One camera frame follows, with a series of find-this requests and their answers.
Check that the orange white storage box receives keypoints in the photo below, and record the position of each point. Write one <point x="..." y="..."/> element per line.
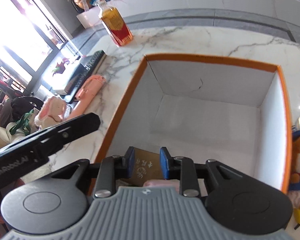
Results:
<point x="207" y="107"/>

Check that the brown cardboard tea box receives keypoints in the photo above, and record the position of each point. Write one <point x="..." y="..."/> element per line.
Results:
<point x="146" y="167"/>

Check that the amber liquor bottle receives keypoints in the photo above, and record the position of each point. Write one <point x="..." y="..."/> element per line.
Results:
<point x="114" y="24"/>

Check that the black keyboard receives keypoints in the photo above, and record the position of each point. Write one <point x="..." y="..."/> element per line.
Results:
<point x="69" y="76"/>

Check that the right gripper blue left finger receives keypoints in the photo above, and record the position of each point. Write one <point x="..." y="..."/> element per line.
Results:
<point x="128" y="162"/>

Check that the pink white plush toy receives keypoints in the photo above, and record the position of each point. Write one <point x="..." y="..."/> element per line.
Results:
<point x="51" y="113"/>

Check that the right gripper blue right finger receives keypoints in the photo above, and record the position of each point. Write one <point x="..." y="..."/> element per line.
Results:
<point x="166" y="163"/>

